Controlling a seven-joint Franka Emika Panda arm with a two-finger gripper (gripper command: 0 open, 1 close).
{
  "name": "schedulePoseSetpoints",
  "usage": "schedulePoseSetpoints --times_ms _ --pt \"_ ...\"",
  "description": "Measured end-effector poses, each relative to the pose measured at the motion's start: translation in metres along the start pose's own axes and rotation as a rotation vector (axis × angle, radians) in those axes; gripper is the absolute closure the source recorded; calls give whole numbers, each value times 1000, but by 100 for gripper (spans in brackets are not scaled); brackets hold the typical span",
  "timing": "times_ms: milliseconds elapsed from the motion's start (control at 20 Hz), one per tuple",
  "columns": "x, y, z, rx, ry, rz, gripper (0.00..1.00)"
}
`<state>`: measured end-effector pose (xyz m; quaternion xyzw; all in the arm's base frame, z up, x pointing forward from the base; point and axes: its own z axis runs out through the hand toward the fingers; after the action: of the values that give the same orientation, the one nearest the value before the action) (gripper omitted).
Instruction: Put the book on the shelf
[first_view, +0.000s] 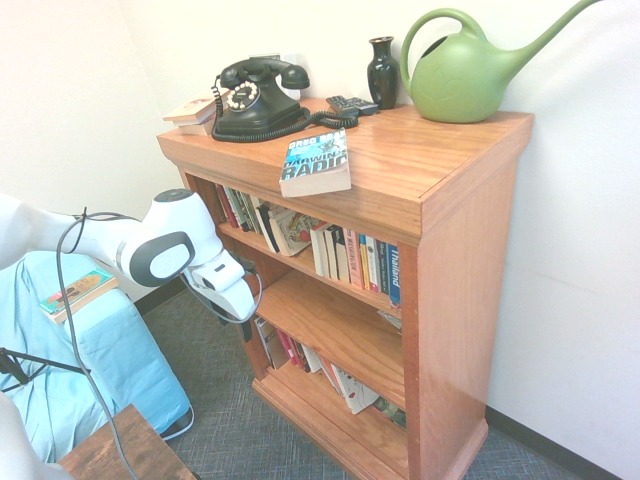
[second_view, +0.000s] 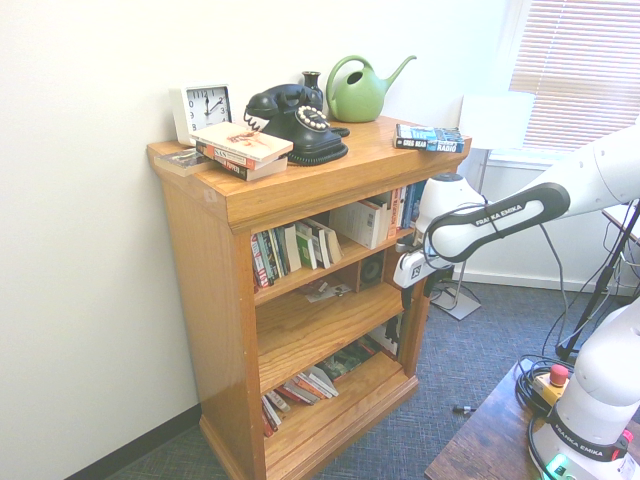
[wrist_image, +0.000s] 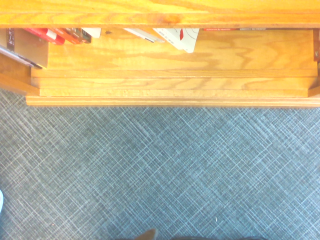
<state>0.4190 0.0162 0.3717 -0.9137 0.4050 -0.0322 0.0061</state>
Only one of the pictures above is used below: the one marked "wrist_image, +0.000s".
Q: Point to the red spine book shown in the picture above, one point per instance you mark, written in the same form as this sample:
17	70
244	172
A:
47	35

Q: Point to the blue covered seat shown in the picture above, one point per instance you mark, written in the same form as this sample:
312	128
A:
1	205

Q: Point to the dark green lying book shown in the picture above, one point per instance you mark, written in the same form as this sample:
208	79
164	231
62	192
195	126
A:
250	29

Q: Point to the dark green spine book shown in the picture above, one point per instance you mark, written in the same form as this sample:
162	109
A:
86	37

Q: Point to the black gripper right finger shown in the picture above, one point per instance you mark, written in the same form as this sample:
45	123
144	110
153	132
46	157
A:
217	238

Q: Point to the plain white book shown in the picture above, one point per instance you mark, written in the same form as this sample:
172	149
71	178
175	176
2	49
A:
95	32

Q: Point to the thin grey white book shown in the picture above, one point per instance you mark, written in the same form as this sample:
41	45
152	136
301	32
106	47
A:
145	34

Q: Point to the thick grey cover book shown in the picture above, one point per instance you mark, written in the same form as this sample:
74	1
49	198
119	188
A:
30	47

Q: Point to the orange spine book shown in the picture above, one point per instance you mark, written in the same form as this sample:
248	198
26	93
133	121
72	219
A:
71	36

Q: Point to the white book with red shape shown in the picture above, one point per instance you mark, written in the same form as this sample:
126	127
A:
175	40

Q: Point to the wooden bookshelf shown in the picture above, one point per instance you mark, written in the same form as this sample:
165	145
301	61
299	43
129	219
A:
175	62

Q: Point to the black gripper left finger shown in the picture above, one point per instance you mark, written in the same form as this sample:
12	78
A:
148	235

